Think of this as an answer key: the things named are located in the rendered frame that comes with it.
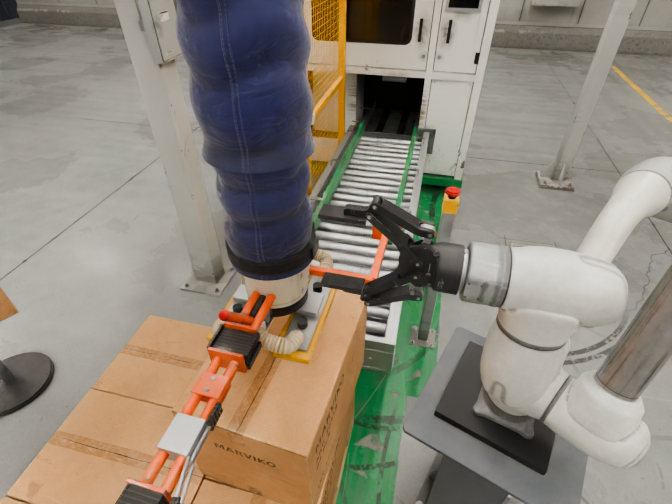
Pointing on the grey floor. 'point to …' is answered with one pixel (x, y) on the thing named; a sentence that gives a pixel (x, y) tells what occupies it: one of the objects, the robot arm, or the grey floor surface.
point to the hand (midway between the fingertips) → (328, 248)
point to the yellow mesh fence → (333, 76)
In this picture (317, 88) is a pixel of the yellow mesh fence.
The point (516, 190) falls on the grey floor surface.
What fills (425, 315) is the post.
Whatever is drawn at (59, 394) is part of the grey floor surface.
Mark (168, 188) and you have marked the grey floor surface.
